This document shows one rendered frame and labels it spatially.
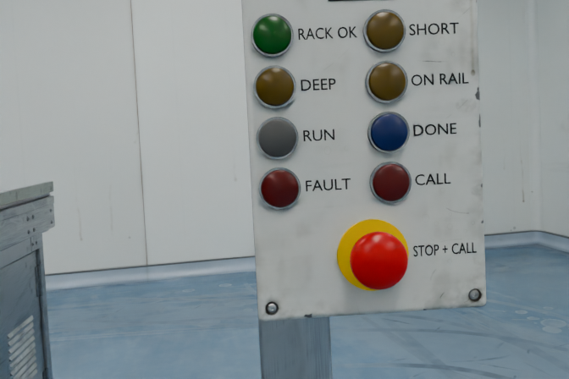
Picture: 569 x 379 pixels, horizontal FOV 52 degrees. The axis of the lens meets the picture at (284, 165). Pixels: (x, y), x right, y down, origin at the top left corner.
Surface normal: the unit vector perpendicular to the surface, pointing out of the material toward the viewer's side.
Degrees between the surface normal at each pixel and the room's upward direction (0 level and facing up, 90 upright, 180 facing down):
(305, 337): 90
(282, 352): 90
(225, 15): 90
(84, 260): 90
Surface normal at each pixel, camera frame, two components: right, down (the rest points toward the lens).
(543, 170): -0.98, 0.06
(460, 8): 0.06, 0.05
